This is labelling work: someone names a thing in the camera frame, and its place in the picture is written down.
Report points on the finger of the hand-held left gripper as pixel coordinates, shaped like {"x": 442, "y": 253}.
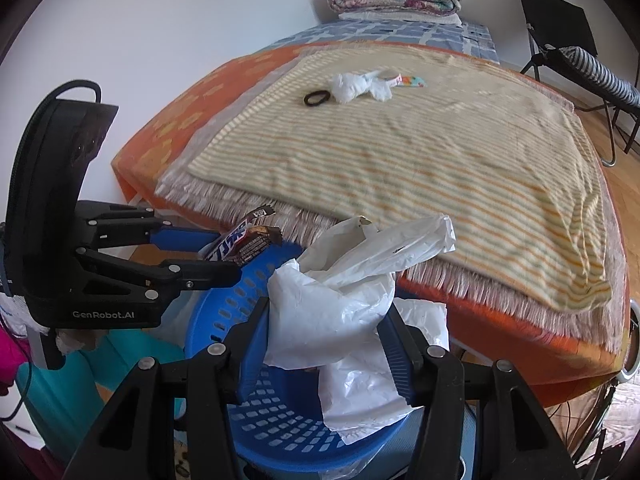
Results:
{"x": 210, "y": 275}
{"x": 185, "y": 237}

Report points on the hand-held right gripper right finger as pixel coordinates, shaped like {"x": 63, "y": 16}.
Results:
{"x": 400, "y": 360}

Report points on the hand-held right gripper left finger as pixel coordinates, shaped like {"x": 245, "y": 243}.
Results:
{"x": 250, "y": 360}

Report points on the brown candy bar wrapper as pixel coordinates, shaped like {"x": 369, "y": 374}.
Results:
{"x": 250, "y": 245}

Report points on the white plastic wrap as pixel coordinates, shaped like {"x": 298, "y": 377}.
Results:
{"x": 360, "y": 400}

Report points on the blue perforated plastic basket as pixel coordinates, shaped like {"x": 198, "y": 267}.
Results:
{"x": 280, "y": 420}

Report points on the white plastic bag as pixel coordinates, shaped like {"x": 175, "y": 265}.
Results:
{"x": 340, "y": 280}

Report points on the pale fringed cloth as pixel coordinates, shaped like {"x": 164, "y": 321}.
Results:
{"x": 215, "y": 195}

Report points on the teal bag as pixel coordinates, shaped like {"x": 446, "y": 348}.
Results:
{"x": 125, "y": 360}

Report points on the pink cloth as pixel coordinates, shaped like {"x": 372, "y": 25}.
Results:
{"x": 10, "y": 355}

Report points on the small crumpled white plastic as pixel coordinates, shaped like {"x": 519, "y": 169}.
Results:
{"x": 350, "y": 87}

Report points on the colourful printed wrapper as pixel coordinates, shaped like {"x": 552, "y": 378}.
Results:
{"x": 410, "y": 81}

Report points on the blue plaid bed sheet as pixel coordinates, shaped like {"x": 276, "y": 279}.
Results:
{"x": 390, "y": 34}

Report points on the striped cloth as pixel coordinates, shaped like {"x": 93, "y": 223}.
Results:
{"x": 595, "y": 67}

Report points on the black folding chair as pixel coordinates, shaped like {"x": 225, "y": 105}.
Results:
{"x": 555, "y": 15}

